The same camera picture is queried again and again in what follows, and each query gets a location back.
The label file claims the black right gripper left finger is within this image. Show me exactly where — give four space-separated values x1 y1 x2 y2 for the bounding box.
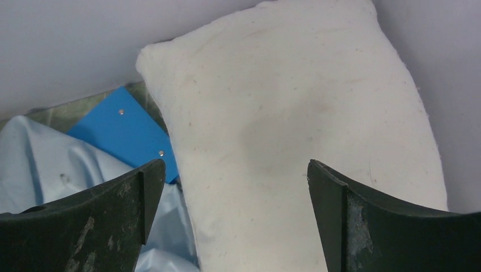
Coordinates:
1 159 166 271

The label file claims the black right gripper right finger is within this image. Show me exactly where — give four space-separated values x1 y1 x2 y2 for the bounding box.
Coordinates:
307 160 480 271

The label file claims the light blue pillowcase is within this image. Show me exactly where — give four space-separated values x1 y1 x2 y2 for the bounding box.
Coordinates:
1 116 199 271

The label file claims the white pillow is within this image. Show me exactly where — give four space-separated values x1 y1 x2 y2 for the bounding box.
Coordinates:
136 1 448 271

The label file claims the blue flat board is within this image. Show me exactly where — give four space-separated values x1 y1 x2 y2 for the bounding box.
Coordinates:
66 87 179 184

